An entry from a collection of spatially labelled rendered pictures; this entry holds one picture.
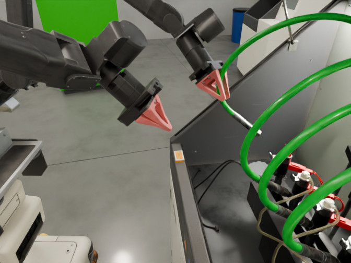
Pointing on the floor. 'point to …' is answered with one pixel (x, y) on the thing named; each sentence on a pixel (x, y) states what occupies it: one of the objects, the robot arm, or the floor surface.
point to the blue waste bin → (237, 22)
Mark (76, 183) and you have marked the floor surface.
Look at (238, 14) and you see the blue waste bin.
